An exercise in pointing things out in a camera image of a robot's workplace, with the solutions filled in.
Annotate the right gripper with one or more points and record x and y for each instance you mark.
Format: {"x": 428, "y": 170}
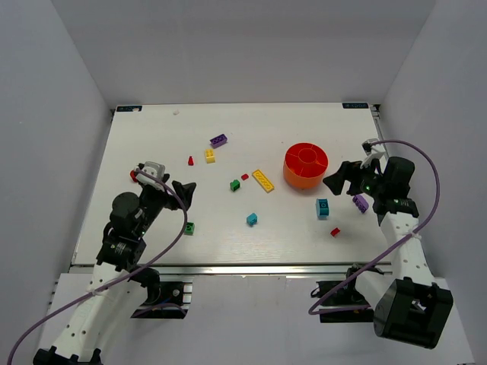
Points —
{"x": 352, "y": 179}

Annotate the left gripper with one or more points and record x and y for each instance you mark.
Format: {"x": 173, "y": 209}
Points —
{"x": 167, "y": 194}

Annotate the teal rounded lego brick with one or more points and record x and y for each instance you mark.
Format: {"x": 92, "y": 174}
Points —
{"x": 322, "y": 208}

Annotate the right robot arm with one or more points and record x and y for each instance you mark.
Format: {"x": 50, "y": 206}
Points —
{"x": 407, "y": 305}

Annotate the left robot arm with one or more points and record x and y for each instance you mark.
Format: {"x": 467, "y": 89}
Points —
{"x": 119, "y": 285}

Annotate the purple lego brick right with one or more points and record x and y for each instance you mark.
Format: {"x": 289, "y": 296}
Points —
{"x": 361, "y": 203}

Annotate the purple lego brick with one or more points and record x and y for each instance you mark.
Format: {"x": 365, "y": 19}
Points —
{"x": 218, "y": 141}
{"x": 361, "y": 203}

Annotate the orange divided round container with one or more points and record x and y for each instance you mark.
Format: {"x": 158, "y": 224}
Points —
{"x": 304, "y": 165}

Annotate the yellow square lego brick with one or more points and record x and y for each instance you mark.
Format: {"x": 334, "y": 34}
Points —
{"x": 209, "y": 156}

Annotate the green lego brick near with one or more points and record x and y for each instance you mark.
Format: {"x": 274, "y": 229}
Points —
{"x": 189, "y": 229}

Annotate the green lego brick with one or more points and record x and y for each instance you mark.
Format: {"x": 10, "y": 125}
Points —
{"x": 234, "y": 185}
{"x": 189, "y": 229}

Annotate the green lego brick centre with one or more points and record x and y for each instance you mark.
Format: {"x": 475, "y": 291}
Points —
{"x": 234, "y": 185}

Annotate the purple lego brick far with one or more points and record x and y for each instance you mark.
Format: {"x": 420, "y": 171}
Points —
{"x": 218, "y": 141}

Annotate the right blue corner label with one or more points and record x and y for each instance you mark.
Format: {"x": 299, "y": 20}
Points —
{"x": 355, "y": 106}

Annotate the blue corner label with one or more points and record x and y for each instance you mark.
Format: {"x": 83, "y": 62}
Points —
{"x": 355, "y": 106}
{"x": 129, "y": 109}

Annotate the yellow long lego plate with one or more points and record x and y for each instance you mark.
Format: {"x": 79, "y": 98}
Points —
{"x": 263, "y": 181}

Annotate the light blue small lego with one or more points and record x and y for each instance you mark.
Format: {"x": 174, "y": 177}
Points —
{"x": 252, "y": 219}

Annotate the left blue corner label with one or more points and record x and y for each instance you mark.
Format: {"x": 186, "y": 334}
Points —
{"x": 129, "y": 109}

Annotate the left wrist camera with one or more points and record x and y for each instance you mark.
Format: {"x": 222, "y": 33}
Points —
{"x": 153, "y": 169}

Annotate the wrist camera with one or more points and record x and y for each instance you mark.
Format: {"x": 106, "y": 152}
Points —
{"x": 374, "y": 152}
{"x": 153, "y": 169}

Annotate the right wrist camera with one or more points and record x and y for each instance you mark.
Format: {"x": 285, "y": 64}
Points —
{"x": 374, "y": 152}

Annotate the aluminium front rail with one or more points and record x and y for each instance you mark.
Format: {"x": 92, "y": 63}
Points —
{"x": 259, "y": 269}

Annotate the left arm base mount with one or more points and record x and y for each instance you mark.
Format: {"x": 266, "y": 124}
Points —
{"x": 168, "y": 295}

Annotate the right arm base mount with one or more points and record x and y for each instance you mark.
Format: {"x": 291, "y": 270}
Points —
{"x": 347, "y": 296}

